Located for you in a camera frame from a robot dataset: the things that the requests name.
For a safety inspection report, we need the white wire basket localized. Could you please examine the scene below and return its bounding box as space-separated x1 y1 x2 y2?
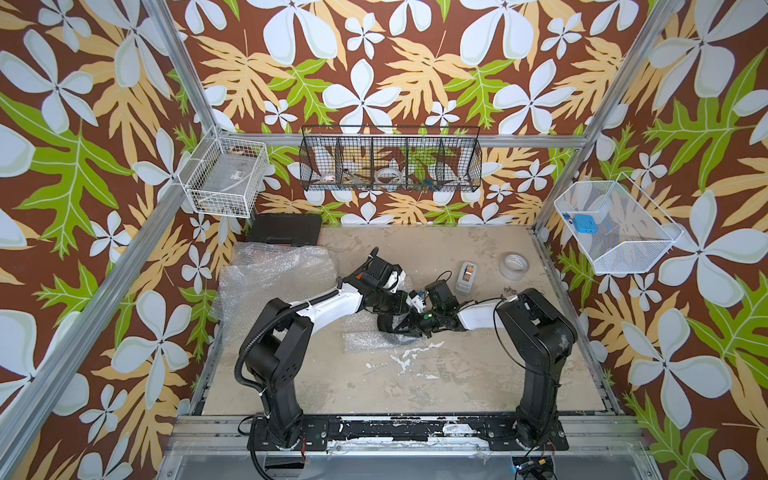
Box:
554 174 684 276
178 128 271 219

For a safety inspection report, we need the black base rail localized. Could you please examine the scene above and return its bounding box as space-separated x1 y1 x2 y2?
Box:
245 412 570 452

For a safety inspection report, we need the black wire basket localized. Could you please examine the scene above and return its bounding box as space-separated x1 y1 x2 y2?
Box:
297 125 483 193

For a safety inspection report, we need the black plastic case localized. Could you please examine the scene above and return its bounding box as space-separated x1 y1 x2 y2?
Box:
246 213 323 247

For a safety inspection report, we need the blue small object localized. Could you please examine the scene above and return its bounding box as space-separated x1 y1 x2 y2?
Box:
572 214 599 235

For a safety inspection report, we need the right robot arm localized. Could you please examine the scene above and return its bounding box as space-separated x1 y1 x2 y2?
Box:
369 280 578 449

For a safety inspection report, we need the white wire basket left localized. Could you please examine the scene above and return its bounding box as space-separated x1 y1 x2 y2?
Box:
178 128 271 219

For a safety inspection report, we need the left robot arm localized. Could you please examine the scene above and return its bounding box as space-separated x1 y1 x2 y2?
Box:
234 249 406 448

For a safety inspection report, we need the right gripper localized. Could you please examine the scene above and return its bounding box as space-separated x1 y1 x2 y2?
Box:
392 308 444 339

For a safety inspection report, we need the clear tape roll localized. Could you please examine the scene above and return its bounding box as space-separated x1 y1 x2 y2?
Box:
499 253 530 281

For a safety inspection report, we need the white wire basket right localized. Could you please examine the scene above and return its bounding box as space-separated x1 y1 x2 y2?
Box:
554 174 684 276

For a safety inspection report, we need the bubble wrap pile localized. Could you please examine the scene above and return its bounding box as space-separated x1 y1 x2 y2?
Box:
213 242 337 346

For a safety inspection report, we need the grey tape dispenser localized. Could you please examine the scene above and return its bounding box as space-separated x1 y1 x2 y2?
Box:
455 262 477 296

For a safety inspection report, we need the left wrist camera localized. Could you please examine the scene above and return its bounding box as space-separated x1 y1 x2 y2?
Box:
383 271 407 294

